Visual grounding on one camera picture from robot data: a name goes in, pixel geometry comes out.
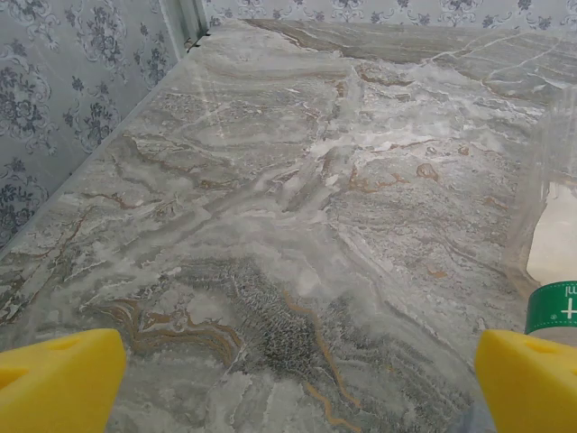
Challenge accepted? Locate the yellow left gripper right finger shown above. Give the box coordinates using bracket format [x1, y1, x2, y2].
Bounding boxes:
[476, 328, 577, 433]

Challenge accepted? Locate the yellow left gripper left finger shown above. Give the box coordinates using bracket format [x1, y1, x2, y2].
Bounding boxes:
[0, 327, 128, 433]

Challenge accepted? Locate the clear bottle white crane label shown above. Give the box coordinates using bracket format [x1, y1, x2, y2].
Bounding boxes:
[508, 83, 577, 348]

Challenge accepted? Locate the aluminium frame post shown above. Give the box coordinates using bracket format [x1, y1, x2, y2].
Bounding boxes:
[161, 0, 211, 53]

